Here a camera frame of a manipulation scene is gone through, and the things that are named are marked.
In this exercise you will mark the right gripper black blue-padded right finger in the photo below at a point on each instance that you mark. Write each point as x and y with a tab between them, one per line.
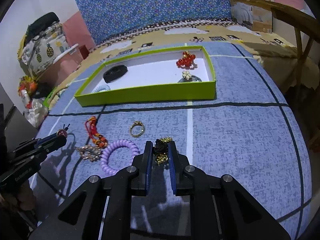
177	163

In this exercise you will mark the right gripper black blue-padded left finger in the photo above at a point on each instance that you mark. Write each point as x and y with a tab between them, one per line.
140	184

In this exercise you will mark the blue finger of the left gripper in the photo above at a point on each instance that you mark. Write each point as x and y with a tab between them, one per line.
50	137

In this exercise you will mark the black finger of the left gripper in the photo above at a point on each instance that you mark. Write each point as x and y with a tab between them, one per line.
53	145

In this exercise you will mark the black gold hair clip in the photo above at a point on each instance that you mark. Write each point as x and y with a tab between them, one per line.
160	150

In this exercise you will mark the rhinestone metal brooch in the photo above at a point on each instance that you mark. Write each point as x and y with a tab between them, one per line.
89	152

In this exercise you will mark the pearl flower black hair band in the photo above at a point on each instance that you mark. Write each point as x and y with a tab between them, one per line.
188	77

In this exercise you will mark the white plastic bag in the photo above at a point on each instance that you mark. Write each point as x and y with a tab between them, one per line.
37	113

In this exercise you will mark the orange yellow snack bags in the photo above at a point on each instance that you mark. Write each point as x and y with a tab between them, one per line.
26	88

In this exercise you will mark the pink storage box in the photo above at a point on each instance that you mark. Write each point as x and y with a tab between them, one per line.
63	66

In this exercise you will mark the pineapple print storage bag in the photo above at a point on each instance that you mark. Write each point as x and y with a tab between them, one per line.
42	45

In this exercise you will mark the green shallow tray box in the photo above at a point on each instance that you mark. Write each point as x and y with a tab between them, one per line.
151	76

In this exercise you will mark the black bag on top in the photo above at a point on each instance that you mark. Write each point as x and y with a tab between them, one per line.
40	25

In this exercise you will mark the beige cartoon bed sheet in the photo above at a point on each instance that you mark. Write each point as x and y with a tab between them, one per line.
276	55

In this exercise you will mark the blue patterned headboard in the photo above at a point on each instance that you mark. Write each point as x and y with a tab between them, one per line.
107	18

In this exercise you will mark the cardboard bedding box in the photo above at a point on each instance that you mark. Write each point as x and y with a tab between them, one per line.
252	17

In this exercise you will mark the brown wooden table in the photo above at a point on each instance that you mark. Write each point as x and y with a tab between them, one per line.
306	32

